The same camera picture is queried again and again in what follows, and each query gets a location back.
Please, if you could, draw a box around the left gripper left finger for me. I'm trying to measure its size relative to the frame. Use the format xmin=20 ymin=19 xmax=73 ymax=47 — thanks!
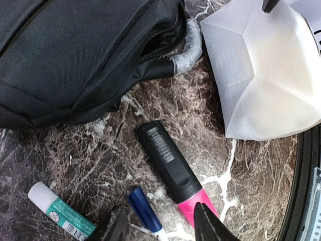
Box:
xmin=86 ymin=205 xmax=128 ymax=241

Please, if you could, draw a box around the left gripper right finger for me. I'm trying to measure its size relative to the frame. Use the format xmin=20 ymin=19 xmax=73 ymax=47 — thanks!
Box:
xmin=194 ymin=202 xmax=239 ymax=241

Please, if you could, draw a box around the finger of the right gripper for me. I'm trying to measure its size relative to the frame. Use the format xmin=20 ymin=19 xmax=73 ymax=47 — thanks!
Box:
xmin=262 ymin=0 xmax=278 ymax=13

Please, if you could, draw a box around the white cloth pouch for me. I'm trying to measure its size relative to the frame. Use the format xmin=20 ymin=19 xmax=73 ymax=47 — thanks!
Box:
xmin=200 ymin=1 xmax=320 ymax=141

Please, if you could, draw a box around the white glue stick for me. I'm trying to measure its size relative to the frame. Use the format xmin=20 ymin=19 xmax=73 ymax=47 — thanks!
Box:
xmin=28 ymin=182 xmax=97 ymax=240

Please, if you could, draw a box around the black student bag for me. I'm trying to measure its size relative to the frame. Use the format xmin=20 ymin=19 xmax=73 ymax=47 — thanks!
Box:
xmin=1 ymin=0 xmax=188 ymax=130

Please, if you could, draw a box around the white pen blue cap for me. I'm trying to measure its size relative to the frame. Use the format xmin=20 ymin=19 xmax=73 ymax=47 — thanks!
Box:
xmin=128 ymin=186 xmax=170 ymax=241

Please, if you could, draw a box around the white slotted cable duct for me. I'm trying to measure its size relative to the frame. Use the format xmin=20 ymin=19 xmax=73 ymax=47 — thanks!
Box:
xmin=301 ymin=167 xmax=320 ymax=241

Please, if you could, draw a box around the black front rail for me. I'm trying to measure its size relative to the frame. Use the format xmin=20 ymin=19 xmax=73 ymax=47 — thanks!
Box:
xmin=278 ymin=125 xmax=320 ymax=240

